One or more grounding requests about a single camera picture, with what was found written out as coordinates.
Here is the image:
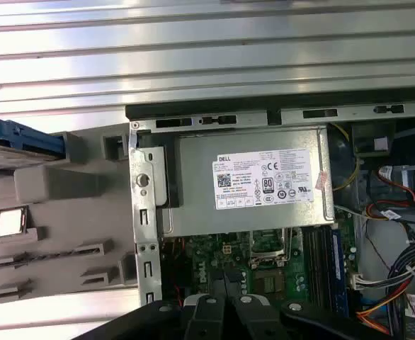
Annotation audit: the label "orange wires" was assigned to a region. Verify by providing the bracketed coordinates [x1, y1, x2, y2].
[356, 293, 415, 334]

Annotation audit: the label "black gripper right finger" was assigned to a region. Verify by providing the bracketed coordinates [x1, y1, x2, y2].
[227, 268, 402, 340]

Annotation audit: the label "black RAM slot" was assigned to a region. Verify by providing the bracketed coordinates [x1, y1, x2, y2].
[312, 226, 323, 309]
[303, 226, 314, 309]
[322, 226, 332, 309]

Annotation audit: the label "grey-brown parts rack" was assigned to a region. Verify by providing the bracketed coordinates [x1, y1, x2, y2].
[0, 130, 137, 304]

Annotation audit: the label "yellow wire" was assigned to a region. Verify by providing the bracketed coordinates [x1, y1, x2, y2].
[334, 123, 366, 192]

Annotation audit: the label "dark RAM stick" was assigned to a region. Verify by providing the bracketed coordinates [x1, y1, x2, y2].
[14, 250, 79, 262]

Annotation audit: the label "green motherboard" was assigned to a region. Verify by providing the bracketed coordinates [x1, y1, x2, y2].
[161, 208, 363, 309]

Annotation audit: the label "CPU socket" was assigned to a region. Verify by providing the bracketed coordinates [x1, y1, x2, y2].
[249, 228, 295, 268]

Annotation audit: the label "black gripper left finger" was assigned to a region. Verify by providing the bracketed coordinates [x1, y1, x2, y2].
[72, 268, 227, 340]

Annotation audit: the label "silver CPU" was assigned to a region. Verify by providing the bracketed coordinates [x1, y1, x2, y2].
[0, 208, 28, 237]

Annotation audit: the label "hard disk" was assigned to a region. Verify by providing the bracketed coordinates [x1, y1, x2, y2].
[0, 115, 69, 173]

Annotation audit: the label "blue RAM stick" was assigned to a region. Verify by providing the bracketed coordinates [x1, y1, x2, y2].
[329, 228, 348, 316]

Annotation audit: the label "grey power supply unit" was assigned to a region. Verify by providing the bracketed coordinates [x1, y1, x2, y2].
[156, 127, 336, 238]

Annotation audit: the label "black open PC case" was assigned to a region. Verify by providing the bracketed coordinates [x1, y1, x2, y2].
[124, 101, 415, 340]

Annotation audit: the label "gold chipset heatsink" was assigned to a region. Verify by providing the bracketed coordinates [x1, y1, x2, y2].
[254, 271, 287, 295]

